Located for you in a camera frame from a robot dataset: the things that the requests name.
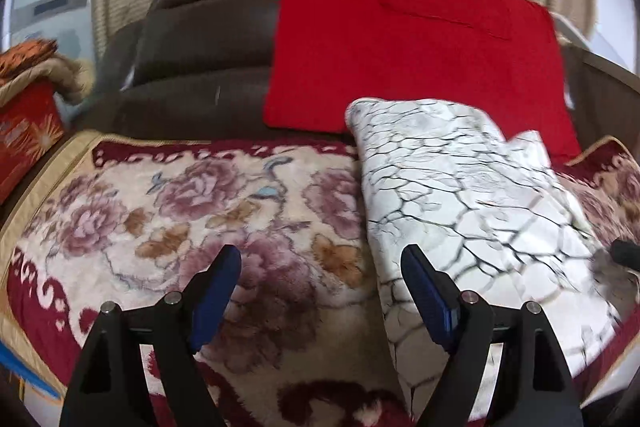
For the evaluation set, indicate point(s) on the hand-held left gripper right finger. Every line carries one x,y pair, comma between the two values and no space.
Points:
425,297

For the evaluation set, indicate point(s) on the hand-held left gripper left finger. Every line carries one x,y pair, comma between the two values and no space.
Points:
215,302

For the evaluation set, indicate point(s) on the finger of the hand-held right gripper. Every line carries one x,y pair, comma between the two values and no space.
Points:
627,253

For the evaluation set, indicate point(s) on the white crackle-patterned garment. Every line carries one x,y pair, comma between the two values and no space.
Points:
450,187

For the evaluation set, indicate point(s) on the floral plush blanket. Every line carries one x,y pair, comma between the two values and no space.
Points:
200,207

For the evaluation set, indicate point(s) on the white blue-striped box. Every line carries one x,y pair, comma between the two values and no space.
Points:
25,374

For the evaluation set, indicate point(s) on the brown leather sofa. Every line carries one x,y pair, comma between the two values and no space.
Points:
200,57

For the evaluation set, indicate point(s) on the red padded quilt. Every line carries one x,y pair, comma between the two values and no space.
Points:
410,52

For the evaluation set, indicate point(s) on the red cardboard box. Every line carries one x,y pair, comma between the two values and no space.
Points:
25,137

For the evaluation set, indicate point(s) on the beige quilt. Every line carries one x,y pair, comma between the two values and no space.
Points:
70,74

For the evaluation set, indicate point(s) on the orange patterned cloth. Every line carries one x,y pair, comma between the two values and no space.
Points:
25,57

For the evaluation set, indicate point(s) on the white metal frame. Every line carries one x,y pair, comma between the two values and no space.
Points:
570,29

